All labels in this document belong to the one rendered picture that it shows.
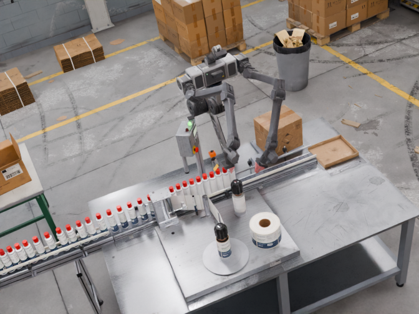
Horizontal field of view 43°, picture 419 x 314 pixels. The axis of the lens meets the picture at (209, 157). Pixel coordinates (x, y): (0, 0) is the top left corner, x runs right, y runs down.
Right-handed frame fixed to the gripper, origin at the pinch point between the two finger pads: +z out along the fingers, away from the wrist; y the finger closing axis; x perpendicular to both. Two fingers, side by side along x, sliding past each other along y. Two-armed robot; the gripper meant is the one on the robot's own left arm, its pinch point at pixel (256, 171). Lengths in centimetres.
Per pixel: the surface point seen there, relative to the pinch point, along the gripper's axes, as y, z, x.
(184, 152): -2, 1, -63
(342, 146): -3, -40, 66
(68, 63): -435, 119, -27
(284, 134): -16.8, -28.9, 19.8
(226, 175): 2.5, 8.1, -25.3
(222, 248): 63, 29, -45
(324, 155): 0, -29, 52
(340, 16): -284, -117, 233
